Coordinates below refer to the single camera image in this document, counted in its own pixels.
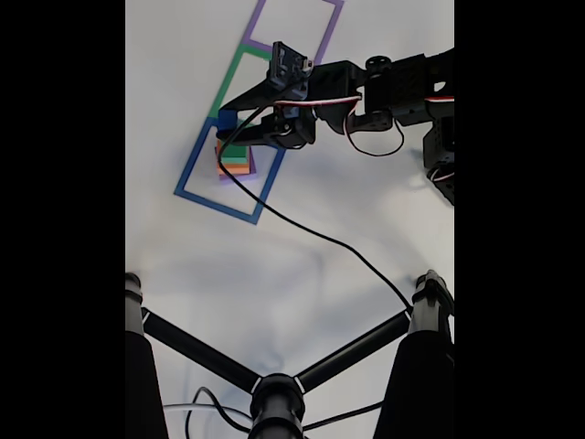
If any green square block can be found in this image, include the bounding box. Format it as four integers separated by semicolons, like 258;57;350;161
221;144;250;166

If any small blue cube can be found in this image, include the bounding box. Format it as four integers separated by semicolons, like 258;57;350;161
217;109;240;139

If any orange square block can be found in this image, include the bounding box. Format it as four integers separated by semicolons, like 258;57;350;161
216;139;253;177

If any purple square block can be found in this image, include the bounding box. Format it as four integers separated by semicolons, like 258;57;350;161
213;145;259;183

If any black tripod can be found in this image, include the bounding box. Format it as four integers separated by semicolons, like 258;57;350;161
125;269;455;439

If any white and red servo wire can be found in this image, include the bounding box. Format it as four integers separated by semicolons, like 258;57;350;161
273;94;455;111

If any green square frame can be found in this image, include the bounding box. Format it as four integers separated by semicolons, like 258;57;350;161
208;44;275;129

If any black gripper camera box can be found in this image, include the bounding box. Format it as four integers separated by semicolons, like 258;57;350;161
265;40;315;100

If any long black camera cable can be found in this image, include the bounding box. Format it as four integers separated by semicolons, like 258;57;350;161
218;105;415;316

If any purple square frame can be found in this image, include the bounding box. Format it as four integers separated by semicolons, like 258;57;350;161
240;0;345;65

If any blue square frame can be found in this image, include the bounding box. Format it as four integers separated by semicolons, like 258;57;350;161
173;116;288;226

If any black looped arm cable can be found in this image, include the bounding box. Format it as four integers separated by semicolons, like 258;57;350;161
345;113;406;159

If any curled black cable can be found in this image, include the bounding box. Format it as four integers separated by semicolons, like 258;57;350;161
184;386;253;438

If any white cable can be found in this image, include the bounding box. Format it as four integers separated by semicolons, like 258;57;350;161
162;402;252;420

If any straight black cable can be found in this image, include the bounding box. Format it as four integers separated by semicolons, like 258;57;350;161
302;412;381;434

